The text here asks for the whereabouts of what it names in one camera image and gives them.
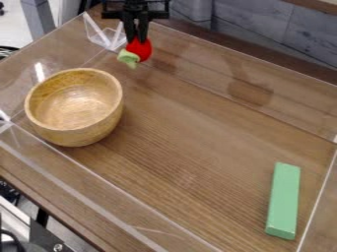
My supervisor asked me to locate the green rectangular block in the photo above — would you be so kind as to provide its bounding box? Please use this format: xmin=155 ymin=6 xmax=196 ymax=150
xmin=264 ymin=162 xmax=301 ymax=240

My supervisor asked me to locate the red plush fruit green stem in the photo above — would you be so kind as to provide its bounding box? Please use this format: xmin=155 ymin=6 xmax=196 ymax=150
xmin=117 ymin=37 xmax=152 ymax=69

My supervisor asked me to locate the wooden bowl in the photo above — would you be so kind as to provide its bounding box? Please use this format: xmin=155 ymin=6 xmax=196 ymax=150
xmin=24 ymin=68 xmax=124 ymax=147

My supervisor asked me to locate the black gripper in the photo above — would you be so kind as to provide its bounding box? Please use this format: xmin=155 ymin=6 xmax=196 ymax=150
xmin=101 ymin=0 xmax=171 ymax=43

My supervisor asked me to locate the black device bottom left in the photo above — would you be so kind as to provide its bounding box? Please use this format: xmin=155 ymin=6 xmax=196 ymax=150
xmin=0 ymin=223 xmax=76 ymax=252

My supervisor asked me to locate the clear acrylic tray enclosure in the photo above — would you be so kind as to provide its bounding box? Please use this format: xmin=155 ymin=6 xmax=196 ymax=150
xmin=0 ymin=13 xmax=337 ymax=252

